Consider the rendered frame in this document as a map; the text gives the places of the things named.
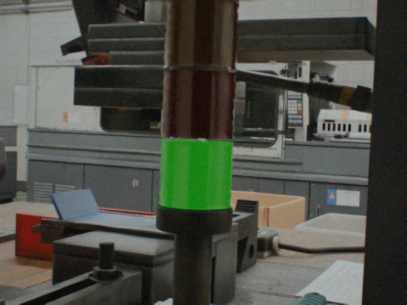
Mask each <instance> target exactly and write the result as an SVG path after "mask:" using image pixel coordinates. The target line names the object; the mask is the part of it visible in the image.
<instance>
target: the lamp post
mask: <svg viewBox="0 0 407 305"><path fill-rule="evenodd" d="M156 229H158V230H160V231H164V232H169V233H173V234H175V241H174V260H173V295H172V305H210V299H211V268H212V250H213V235H217V234H225V233H228V232H231V231H232V229H233V208H232V207H229V208H228V209H217V210H191V209H176V208H171V207H167V206H162V205H160V204H158V205H156Z"/></svg>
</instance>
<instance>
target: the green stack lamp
mask: <svg viewBox="0 0 407 305"><path fill-rule="evenodd" d="M161 143H162V146H161V149H160V151H161V155H162V156H161V158H160V165H161V168H160V181H159V184H160V190H159V196H160V200H159V204H160V205H162V206H167V207H171V208H176V209H191V210H217V209H228V208H229V207H231V202H230V200H231V196H232V195H231V187H232V182H231V178H232V175H233V173H232V166H233V160H232V157H233V143H234V142H228V141H216V140H187V139H161Z"/></svg>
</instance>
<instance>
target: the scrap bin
mask: <svg viewBox="0 0 407 305"><path fill-rule="evenodd" d="M98 208H99V210H100V211H108V212H118V213H125V214H137V215H149V216H153V215H156V213H149V212H137V211H124V210H118V209H111V208H100V207H98ZM43 218H48V219H58V220H60V219H59V217H51V216H44V215H33V214H22V213H16V235H15V255H16V256H20V257H29V258H36V259H38V260H47V261H53V260H52V258H53V254H54V253H52V246H53V245H52V244H41V233H40V232H39V233H36V234H33V233H32V229H31V227H32V226H34V225H40V224H41V219H43Z"/></svg>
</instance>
